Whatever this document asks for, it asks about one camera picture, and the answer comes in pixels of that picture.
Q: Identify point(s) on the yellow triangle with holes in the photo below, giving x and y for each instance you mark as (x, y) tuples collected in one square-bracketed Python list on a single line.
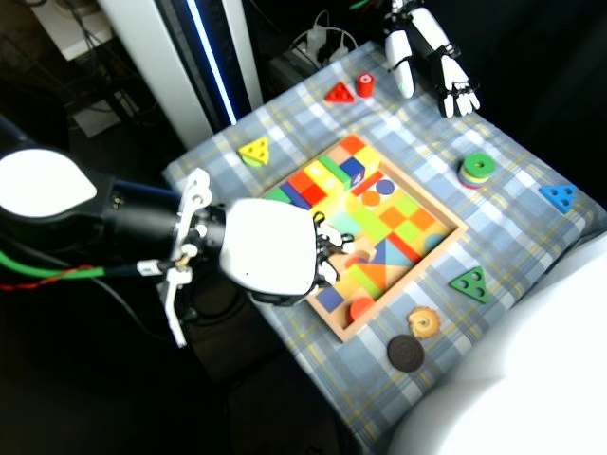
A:
[(253, 151)]

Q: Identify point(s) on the wooden tray with printed base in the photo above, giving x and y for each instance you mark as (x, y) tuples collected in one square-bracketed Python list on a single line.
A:
[(408, 284)]

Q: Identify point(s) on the white column with blue light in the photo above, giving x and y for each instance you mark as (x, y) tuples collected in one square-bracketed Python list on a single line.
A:
[(152, 57)]

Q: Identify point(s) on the dark brown round toy biscuit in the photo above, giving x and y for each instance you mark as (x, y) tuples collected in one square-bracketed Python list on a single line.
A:
[(405, 353)]

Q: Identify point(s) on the red cylinder with white print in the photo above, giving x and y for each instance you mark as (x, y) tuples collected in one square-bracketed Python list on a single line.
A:
[(364, 89)]

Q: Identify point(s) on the red triangle with holes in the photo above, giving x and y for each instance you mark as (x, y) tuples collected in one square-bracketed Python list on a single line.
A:
[(339, 95)]

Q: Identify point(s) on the tan flower-shaped toy biscuit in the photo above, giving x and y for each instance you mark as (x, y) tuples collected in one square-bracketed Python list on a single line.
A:
[(423, 324)]

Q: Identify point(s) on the green triangle with holes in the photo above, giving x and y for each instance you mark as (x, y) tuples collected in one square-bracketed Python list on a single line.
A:
[(469, 286)]

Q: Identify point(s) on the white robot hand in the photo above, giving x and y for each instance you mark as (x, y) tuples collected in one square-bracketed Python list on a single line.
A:
[(429, 28), (265, 251)]

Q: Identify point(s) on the red half-cylinder block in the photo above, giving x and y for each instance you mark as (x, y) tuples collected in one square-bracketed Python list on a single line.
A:
[(361, 307)]

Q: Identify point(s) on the blue triangle with holes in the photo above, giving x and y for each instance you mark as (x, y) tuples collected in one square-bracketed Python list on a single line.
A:
[(559, 195)]

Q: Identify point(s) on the blue plaid tablecloth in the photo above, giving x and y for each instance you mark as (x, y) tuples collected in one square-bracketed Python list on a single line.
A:
[(474, 223)]

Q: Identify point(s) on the white power strip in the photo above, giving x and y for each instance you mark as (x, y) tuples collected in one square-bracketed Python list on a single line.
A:
[(327, 45)]

